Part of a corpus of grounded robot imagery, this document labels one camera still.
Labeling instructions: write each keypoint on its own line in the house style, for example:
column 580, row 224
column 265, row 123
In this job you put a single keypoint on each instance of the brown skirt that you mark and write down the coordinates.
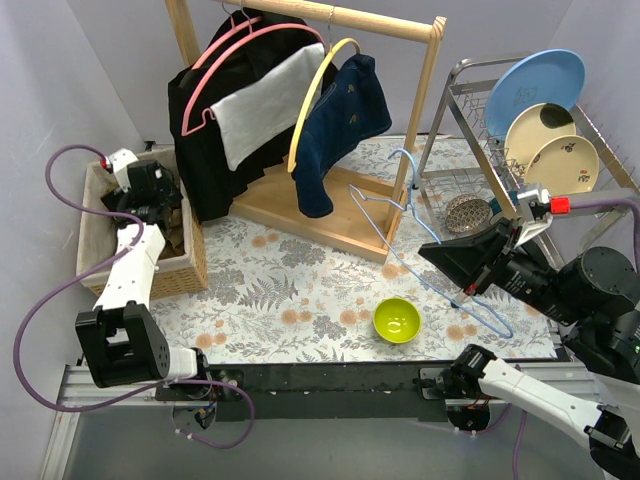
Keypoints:
column 167, row 235

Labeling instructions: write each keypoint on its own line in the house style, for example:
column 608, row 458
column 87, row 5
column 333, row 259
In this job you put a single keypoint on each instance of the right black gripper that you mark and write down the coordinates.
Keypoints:
column 493, row 259

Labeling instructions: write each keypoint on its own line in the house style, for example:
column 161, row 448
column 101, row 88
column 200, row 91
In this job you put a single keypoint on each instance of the green bowl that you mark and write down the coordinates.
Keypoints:
column 397, row 321

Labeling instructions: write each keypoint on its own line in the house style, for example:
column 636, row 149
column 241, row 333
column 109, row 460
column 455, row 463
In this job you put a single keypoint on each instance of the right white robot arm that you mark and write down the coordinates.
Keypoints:
column 608, row 348

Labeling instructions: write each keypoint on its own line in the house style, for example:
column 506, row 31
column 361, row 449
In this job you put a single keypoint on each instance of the black garment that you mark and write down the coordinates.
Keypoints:
column 210, row 184

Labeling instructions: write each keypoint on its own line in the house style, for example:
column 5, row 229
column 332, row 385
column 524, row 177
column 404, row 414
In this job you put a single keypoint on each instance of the blue plate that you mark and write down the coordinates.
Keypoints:
column 551, row 76

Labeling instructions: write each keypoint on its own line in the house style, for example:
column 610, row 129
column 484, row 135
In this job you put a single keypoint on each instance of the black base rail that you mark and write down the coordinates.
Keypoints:
column 314, row 391

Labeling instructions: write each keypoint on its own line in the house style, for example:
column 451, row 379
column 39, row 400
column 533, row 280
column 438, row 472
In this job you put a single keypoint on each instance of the floral tablecloth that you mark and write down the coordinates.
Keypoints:
column 273, row 297

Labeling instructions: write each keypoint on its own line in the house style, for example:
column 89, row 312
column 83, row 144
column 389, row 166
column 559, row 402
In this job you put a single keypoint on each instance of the metal dish rack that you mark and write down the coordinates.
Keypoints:
column 590, row 200

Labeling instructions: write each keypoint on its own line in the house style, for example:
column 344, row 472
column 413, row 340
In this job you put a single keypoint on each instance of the cream plate with black spot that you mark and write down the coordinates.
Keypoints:
column 532, row 129

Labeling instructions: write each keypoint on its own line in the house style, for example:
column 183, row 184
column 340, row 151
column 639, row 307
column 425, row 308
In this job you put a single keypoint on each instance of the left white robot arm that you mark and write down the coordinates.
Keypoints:
column 120, row 339

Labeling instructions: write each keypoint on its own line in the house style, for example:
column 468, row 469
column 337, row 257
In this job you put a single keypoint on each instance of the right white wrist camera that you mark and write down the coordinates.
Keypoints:
column 536, row 210

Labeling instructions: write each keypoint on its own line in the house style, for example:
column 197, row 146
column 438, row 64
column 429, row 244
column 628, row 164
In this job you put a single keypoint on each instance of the white cloth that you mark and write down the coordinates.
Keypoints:
column 256, row 114

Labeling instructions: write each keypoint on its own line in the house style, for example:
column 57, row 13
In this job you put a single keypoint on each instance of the wicker laundry basket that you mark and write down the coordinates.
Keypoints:
column 176, row 275

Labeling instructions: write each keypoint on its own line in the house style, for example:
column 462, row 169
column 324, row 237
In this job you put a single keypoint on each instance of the yellow hanger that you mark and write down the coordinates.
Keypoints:
column 314, row 87

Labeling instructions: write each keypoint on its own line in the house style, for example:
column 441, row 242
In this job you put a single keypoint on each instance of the navy blue denim garment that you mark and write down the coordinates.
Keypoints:
column 351, row 110

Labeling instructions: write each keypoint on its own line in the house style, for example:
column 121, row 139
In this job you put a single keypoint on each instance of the cream plate with flower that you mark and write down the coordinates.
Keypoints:
column 566, row 165

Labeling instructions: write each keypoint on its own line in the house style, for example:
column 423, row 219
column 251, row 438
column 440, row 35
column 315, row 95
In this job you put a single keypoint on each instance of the patterned small bowl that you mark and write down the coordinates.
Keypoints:
column 466, row 213

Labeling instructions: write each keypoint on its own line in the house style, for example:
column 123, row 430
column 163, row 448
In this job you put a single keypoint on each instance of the wooden clothes rack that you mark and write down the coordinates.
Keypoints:
column 363, row 220

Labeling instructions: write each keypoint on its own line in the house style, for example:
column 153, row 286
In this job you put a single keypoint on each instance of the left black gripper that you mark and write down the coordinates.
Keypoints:
column 113, row 201

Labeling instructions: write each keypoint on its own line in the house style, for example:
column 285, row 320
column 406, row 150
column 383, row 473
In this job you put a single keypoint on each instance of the pink hanger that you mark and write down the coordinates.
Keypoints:
column 246, row 47

